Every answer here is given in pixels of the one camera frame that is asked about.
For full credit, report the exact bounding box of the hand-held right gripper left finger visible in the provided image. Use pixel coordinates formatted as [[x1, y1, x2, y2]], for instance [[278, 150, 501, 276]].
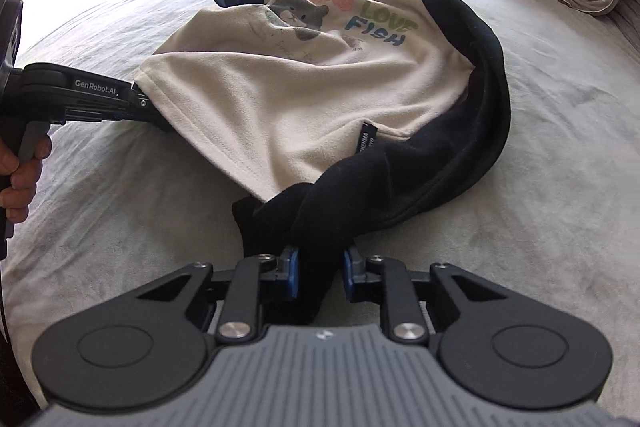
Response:
[[131, 246, 302, 347]]

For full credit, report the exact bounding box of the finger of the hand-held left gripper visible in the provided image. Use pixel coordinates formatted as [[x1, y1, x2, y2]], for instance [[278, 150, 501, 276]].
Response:
[[120, 83, 168, 130]]

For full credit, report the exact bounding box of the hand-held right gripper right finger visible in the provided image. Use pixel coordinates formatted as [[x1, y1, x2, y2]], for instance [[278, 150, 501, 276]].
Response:
[[342, 246, 506, 347]]

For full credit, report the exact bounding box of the cream and black sweatshirt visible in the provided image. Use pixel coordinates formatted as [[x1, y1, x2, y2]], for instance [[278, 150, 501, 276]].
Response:
[[134, 0, 512, 327]]

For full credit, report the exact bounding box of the person's left hand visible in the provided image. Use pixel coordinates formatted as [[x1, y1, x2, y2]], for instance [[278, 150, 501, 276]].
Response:
[[0, 136, 53, 224]]

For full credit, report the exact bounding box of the grey bed sheet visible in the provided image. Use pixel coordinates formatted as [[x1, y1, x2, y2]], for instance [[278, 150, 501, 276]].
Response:
[[0, 0, 640, 427]]

